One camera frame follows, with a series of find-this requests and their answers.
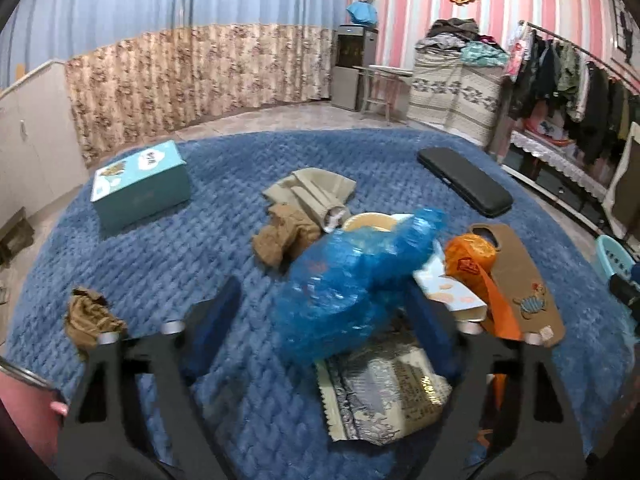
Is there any beige printed snack packet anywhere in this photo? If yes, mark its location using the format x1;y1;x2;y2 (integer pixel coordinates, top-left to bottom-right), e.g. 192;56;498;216
315;335;453;447

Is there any orange plastic bag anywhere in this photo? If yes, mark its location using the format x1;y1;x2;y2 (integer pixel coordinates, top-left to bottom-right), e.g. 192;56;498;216
444;232;523;343

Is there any teal printed cardboard box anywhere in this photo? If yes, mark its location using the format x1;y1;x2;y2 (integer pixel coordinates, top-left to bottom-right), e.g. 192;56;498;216
90;140;192;236

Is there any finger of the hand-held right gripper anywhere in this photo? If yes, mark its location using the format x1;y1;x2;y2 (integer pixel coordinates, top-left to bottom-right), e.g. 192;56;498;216
607;272;640;311

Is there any row of hanging clothes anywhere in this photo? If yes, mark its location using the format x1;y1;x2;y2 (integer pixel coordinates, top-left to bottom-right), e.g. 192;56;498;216
502;25;640;171

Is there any blue plastic bag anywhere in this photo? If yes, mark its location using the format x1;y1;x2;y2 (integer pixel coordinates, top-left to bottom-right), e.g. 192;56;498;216
272;207;448;363

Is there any beige folded cloth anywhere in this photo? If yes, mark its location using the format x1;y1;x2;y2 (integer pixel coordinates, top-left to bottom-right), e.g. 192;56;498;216
262;166;357;231

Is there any dark olive bag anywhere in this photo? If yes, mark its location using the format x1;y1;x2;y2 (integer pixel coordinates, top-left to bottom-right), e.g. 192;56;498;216
0;207;36;266

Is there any white side cabinet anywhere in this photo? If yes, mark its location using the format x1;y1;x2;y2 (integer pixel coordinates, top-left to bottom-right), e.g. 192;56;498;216
0;59;91;221

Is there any metal clothes rack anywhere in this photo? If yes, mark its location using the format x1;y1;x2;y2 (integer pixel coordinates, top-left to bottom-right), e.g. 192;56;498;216
517;20;640;86

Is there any grey water dispenser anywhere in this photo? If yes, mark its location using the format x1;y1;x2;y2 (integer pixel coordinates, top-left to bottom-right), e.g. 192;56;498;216
331;24;379;112

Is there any black long case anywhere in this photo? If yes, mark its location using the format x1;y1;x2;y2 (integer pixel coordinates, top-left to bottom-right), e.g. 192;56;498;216
417;146;515;219

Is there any brown phone case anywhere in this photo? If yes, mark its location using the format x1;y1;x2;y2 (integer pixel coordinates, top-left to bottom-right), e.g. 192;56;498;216
467;222;567;348

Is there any teal plastic basket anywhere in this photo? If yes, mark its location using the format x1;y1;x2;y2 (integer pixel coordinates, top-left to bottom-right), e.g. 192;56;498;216
594;234;640;286

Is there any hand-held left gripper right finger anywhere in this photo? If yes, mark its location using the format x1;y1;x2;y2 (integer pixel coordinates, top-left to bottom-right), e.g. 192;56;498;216
402;275;588;480

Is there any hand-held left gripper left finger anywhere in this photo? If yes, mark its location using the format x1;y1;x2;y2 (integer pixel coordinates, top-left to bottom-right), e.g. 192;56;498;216
56;275;243;480

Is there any person's left hand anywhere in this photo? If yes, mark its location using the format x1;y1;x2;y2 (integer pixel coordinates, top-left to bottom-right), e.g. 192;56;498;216
0;357;68;466

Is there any blue floral-hem curtain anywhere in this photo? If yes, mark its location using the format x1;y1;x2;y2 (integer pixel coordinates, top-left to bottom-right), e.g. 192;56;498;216
0;0;351;168

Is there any blue fluffy blanket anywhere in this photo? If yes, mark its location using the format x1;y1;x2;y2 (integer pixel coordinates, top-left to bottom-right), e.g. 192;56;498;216
0;127;636;480

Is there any low cabinet with lace cloth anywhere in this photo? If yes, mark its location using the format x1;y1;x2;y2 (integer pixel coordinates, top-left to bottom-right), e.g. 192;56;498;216
500;127;613;226

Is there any blue bottle cover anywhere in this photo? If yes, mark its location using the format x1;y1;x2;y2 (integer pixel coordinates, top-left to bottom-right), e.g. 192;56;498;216
346;1;379;27

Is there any pile of clothes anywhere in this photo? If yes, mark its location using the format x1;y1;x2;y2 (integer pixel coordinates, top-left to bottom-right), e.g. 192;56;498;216
415;17;511;66

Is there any small white table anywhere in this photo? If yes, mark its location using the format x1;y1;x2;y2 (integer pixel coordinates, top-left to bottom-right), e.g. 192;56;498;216
354;64;415;123

